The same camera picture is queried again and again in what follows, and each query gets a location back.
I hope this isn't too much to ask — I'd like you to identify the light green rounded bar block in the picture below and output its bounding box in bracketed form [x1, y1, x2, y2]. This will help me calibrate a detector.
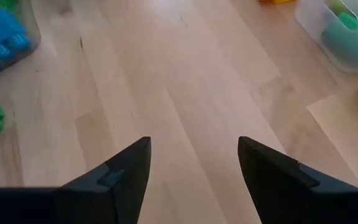
[327, 0, 358, 14]

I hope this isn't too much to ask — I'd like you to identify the small clear plastic bin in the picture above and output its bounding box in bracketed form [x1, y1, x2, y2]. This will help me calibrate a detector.
[293, 0, 358, 75]

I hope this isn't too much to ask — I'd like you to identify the yellow stud block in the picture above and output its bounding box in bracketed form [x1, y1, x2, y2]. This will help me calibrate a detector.
[257, 0, 297, 6]

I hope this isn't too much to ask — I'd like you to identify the green cylinder block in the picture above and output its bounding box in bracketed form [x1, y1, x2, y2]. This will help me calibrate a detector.
[319, 11, 358, 68]

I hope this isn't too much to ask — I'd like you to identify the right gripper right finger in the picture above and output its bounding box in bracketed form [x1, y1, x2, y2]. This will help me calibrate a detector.
[237, 135, 358, 224]

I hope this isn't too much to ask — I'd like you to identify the large clear plastic bin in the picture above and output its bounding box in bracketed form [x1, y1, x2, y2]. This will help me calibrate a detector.
[0, 0, 42, 84]

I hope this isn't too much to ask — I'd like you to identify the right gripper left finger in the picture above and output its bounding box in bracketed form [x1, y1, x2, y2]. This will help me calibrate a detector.
[0, 136, 152, 224]

